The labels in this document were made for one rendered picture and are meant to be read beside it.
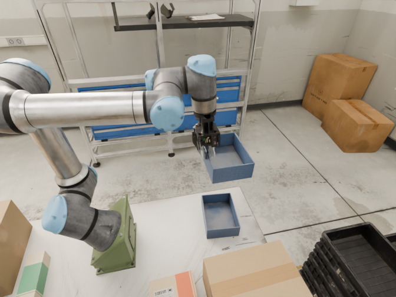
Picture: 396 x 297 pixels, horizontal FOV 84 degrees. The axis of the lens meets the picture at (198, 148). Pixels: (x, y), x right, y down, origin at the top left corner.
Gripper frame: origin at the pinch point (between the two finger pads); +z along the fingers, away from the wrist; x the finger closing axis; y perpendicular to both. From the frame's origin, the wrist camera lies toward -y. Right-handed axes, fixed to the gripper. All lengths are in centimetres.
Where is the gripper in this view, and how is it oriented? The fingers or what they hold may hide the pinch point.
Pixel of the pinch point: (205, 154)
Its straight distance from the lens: 81.9
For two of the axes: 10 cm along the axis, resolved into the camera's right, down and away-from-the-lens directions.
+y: 1.9, 6.0, -7.8
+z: 0.7, 7.8, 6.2
